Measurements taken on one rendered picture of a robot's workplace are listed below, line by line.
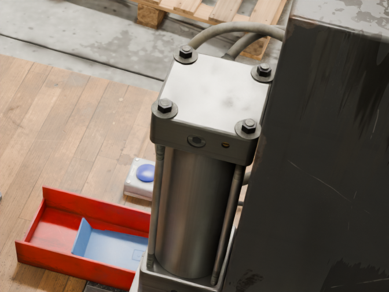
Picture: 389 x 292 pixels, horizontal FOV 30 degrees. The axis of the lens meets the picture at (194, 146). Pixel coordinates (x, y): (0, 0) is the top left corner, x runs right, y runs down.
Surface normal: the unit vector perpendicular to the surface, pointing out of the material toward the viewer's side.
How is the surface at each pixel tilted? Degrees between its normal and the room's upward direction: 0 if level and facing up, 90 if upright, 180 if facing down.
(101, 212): 90
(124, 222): 90
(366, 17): 0
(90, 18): 0
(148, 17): 90
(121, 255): 0
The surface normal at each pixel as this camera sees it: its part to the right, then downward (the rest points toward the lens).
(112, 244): 0.10, -0.66
